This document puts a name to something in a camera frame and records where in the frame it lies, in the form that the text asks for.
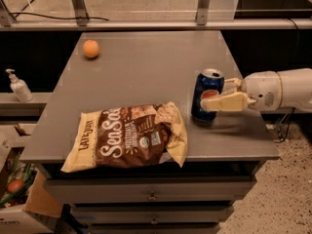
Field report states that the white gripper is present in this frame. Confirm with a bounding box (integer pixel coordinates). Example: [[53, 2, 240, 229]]
[[201, 71, 282, 111]]

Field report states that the blue pepsi can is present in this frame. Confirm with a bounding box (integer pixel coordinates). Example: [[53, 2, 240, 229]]
[[191, 68, 224, 122]]

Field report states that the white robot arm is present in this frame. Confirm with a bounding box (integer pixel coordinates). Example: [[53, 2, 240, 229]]
[[201, 68, 312, 112]]

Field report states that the brown chip bag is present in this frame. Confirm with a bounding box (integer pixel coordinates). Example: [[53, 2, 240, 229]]
[[61, 102, 187, 173]]

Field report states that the grey drawer cabinet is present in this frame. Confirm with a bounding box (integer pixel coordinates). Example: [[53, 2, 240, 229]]
[[21, 30, 278, 234]]

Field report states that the orange fruit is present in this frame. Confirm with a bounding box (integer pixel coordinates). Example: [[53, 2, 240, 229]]
[[83, 40, 99, 59]]

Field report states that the white pump sanitizer bottle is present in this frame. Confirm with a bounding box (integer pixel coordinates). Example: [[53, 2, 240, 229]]
[[6, 68, 33, 102]]

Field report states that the cardboard box with produce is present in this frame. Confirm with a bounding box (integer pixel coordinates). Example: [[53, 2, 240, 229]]
[[0, 124, 62, 234]]

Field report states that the red tomato in box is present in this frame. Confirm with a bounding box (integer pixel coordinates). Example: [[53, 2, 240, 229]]
[[7, 179, 24, 193]]

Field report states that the black cable on floor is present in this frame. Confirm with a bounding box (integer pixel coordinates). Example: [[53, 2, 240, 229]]
[[274, 108, 293, 144]]

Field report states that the metal railing frame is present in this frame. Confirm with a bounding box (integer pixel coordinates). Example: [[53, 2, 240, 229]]
[[0, 0, 312, 31]]

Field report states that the black cable on ledge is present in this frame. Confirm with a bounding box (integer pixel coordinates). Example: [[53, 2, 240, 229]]
[[9, 11, 110, 22]]

